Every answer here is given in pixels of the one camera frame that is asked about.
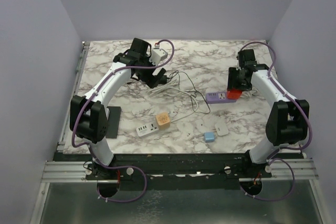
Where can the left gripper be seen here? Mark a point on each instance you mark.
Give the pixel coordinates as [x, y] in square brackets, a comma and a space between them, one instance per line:
[151, 81]

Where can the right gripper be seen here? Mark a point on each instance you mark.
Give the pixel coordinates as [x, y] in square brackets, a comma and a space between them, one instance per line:
[233, 72]

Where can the red cube socket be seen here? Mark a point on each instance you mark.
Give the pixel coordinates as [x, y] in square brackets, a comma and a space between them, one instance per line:
[233, 94]

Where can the purple power strip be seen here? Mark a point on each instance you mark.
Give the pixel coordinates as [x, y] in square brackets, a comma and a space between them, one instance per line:
[220, 97]

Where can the beige cube socket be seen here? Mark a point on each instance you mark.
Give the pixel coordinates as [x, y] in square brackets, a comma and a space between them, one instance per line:
[163, 120]

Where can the white power strip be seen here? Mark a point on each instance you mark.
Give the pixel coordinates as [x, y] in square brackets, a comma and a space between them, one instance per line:
[150, 128]

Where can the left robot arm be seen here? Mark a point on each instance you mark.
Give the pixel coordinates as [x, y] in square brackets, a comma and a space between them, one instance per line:
[88, 113]

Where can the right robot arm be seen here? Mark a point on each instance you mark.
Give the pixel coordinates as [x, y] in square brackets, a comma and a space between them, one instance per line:
[287, 122]

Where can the white plug adapter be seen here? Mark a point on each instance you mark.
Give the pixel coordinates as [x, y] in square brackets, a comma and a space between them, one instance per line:
[221, 129]

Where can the blue cube plug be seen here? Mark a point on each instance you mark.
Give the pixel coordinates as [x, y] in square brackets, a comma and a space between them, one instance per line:
[209, 137]

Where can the black mat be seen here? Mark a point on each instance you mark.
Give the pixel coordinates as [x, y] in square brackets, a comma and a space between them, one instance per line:
[114, 113]

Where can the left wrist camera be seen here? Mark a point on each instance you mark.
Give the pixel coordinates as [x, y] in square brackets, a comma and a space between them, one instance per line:
[157, 55]

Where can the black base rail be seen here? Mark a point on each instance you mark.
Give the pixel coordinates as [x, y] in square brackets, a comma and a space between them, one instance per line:
[176, 172]

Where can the aluminium frame rail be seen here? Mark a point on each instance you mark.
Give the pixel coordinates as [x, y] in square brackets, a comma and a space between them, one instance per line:
[74, 172]

